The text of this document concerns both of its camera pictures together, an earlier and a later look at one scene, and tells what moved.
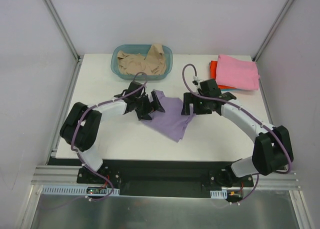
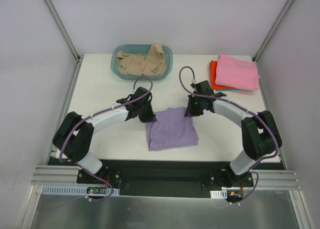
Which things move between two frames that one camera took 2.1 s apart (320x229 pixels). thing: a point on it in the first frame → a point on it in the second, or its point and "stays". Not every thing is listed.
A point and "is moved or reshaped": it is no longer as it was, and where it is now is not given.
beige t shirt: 154,64 stays
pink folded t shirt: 232,72 stays
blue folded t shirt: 233,89 stays
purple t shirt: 171,123 is moved or reshaped
